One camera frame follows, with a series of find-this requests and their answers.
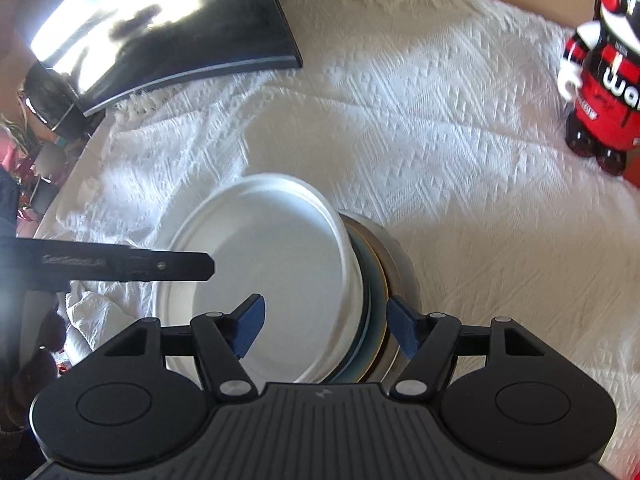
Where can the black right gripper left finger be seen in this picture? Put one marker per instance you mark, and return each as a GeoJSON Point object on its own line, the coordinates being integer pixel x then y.
{"type": "Point", "coordinates": [220, 342]}

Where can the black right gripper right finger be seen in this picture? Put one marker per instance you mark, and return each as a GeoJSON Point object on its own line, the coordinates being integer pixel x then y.
{"type": "Point", "coordinates": [428, 341]}

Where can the blue enamel bowl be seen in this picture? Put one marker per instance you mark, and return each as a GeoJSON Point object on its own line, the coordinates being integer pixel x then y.
{"type": "Point", "coordinates": [372, 319]}

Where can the stainless steel bowl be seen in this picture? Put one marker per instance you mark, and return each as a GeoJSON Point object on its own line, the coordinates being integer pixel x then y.
{"type": "Point", "coordinates": [400, 280]}

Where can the white foam bowl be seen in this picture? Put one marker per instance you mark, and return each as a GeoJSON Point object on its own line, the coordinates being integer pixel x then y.
{"type": "Point", "coordinates": [278, 237]}

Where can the white textured tablecloth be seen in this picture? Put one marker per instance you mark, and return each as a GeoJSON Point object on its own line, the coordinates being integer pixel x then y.
{"type": "Point", "coordinates": [437, 119]}

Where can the glass-sided computer case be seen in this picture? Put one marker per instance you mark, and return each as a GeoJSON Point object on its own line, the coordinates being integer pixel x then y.
{"type": "Point", "coordinates": [102, 50]}

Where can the red black robot toy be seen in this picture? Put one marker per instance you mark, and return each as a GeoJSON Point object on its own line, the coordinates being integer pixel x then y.
{"type": "Point", "coordinates": [599, 76]}

